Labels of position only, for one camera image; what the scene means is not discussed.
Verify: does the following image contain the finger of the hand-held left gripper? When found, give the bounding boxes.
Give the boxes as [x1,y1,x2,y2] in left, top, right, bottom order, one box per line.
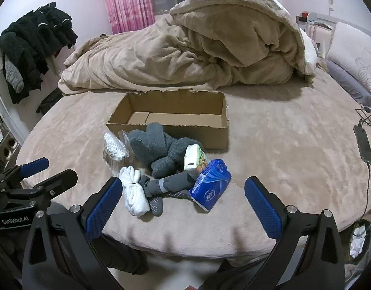
[33,169,79,210]
[0,157,50,185]

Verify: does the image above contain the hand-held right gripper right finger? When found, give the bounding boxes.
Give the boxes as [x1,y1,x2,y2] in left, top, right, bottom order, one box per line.
[244,176,346,290]

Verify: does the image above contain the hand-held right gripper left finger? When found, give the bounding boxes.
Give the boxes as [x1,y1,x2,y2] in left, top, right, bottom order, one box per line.
[22,177,123,290]

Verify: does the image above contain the white rolled socks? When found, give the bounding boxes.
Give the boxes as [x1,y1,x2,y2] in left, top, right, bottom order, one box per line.
[119,166,151,217]

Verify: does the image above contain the white shelf unit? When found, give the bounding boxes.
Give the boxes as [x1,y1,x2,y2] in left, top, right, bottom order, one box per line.
[0,109,26,171]

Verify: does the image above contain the clear cotton swab box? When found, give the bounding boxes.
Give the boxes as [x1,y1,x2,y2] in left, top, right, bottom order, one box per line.
[103,132,131,176]

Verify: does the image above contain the blue tissue pack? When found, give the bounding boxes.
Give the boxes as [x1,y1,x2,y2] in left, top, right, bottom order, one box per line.
[189,159,232,212]

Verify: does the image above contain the round bed beige sheet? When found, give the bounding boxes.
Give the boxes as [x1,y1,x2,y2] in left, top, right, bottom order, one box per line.
[15,33,371,259]

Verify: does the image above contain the grey anti-slip dotted socks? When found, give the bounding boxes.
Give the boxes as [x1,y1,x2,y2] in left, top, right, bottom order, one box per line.
[139,171,202,217]

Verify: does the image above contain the fluffy dark grey socks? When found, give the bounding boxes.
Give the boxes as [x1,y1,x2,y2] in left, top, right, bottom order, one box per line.
[128,122,199,179]

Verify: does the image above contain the green white tissue pack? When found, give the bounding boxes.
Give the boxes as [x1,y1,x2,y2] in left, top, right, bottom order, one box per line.
[184,144,209,171]

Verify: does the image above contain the trash bin with bag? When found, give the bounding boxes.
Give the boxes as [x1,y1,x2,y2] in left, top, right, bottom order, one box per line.
[345,219,371,267]

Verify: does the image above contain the open cardboard box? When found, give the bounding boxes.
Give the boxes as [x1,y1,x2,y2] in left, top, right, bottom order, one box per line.
[105,89,230,151]

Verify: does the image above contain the black smartphone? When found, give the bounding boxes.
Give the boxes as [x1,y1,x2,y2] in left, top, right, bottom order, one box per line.
[353,125,371,165]

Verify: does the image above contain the pile of black clothes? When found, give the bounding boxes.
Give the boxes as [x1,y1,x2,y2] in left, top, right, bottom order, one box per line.
[0,2,79,105]

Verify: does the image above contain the grey pillow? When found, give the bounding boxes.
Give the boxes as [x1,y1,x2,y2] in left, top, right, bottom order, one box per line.
[316,58,371,108]

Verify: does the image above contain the beige fleece blanket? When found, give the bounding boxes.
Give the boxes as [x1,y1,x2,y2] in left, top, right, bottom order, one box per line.
[58,0,318,96]

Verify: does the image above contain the white embroidered pillow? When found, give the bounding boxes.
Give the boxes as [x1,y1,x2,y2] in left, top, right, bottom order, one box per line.
[325,21,371,98]

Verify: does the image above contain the pink curtain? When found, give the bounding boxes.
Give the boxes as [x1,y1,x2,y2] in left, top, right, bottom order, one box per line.
[100,0,157,36]

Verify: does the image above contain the black charging cable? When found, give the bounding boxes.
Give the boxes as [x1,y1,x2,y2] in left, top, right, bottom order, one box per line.
[358,162,371,222]

